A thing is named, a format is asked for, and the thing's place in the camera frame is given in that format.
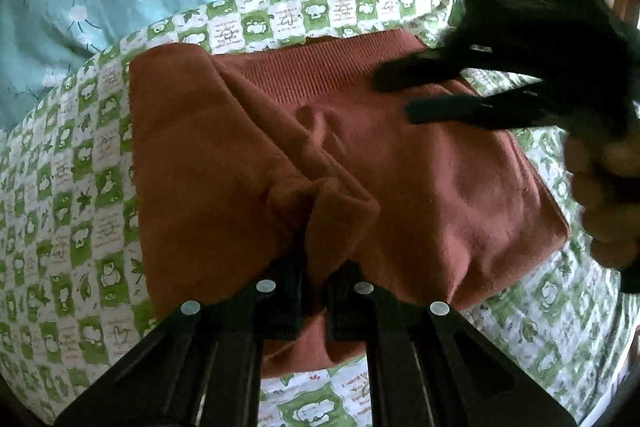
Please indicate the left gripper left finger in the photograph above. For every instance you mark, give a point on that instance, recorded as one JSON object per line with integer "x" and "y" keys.
{"x": 202, "y": 365}

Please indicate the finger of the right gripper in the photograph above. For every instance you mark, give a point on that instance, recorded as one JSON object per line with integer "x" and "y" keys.
{"x": 429, "y": 66}
{"x": 520, "y": 108}

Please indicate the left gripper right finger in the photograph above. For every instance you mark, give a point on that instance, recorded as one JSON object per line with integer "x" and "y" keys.
{"x": 428, "y": 366}

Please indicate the rust red knit sweater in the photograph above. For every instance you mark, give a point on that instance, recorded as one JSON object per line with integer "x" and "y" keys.
{"x": 241, "y": 158}

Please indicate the person's right hand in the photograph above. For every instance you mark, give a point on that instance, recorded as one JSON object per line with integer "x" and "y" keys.
{"x": 612, "y": 226}

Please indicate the green white patterned bedsheet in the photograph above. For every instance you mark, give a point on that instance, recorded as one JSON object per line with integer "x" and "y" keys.
{"x": 73, "y": 295}

